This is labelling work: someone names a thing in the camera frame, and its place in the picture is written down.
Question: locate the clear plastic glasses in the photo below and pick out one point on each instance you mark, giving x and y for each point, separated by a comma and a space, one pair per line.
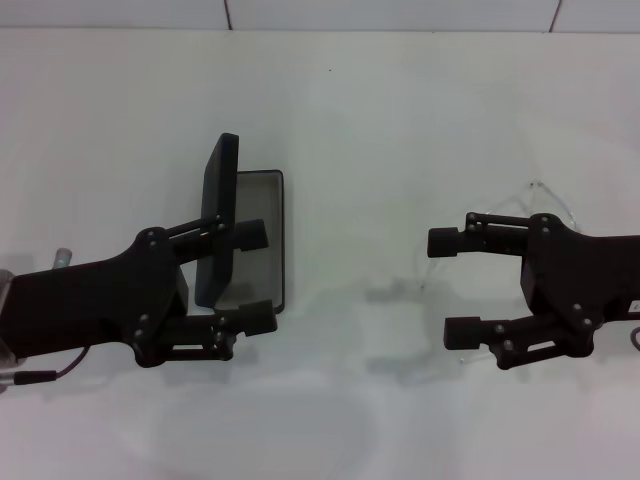
536, 183

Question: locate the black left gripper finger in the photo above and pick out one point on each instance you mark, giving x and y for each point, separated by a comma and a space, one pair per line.
252, 236
260, 317

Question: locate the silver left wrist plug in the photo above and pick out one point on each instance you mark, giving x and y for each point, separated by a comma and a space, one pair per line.
63, 257

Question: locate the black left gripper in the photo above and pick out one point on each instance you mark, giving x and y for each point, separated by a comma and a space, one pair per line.
85, 305

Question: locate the black glasses case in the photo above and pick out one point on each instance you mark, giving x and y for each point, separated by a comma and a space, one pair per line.
220, 165

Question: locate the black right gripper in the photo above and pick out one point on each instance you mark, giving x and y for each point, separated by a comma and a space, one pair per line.
580, 275

